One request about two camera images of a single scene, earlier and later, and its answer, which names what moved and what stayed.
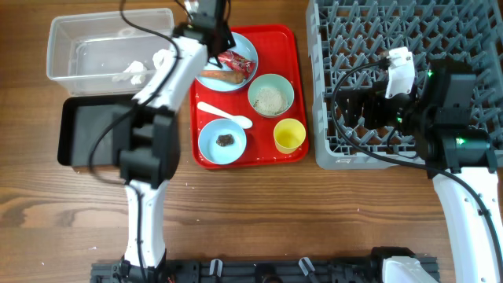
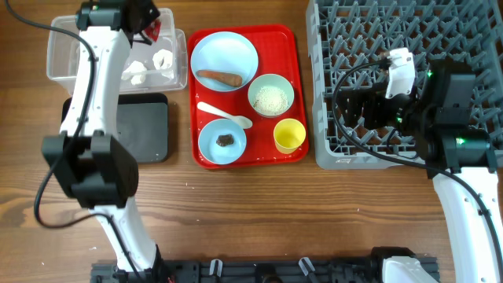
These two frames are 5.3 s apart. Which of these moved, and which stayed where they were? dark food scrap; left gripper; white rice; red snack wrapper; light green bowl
Moved: left gripper; red snack wrapper
Stayed: dark food scrap; white rice; light green bowl
